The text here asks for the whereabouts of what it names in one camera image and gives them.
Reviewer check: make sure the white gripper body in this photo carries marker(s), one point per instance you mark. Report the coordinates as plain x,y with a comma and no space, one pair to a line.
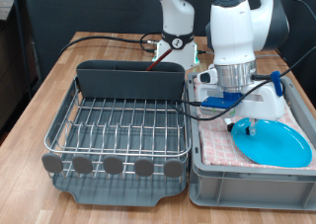
263,105

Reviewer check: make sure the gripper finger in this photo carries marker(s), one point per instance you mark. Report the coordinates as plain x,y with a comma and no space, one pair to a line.
230,127
252,128

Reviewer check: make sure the blue plastic plate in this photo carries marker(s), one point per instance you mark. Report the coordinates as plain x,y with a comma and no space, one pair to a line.
279,145

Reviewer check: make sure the reddish brown wooden spoon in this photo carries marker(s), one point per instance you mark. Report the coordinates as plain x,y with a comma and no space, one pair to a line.
158,60

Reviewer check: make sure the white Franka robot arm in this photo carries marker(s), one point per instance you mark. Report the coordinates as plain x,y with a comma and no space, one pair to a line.
230,30

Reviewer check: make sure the grey dish drying rack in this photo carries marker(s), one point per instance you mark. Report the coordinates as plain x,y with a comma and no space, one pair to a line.
108,192

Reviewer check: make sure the pink checked towel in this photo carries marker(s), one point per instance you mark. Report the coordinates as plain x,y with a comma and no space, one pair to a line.
217,145

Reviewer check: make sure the grey plastic crate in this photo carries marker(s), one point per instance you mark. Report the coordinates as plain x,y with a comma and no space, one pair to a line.
250,191

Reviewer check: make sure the dark grey cutlery holder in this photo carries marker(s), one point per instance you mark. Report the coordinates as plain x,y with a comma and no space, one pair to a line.
131,84

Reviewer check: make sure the dark backdrop curtain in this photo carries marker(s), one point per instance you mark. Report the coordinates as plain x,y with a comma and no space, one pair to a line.
42,0

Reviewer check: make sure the black metal pole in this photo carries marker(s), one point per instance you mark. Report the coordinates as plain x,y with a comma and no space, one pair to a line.
20,36

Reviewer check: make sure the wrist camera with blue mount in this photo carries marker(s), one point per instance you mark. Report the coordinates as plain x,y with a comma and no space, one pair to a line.
220,103

